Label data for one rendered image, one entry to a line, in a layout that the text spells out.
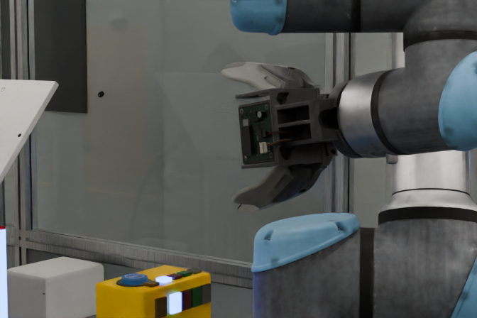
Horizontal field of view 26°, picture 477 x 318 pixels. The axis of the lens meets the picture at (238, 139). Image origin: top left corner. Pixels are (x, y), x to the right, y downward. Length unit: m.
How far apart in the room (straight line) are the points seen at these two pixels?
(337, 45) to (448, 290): 0.84
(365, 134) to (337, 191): 0.99
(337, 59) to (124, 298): 0.60
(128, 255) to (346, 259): 1.17
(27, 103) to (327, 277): 0.97
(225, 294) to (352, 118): 1.21
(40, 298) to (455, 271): 1.18
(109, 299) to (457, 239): 0.64
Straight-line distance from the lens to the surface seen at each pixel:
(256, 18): 0.86
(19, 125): 1.91
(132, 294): 1.54
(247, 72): 1.04
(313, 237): 1.09
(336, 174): 1.87
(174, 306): 1.58
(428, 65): 0.84
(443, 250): 1.11
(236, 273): 2.05
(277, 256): 1.11
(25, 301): 2.16
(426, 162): 1.14
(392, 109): 0.86
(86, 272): 2.18
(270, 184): 1.02
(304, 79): 1.01
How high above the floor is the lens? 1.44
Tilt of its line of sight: 5 degrees down
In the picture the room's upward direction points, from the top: straight up
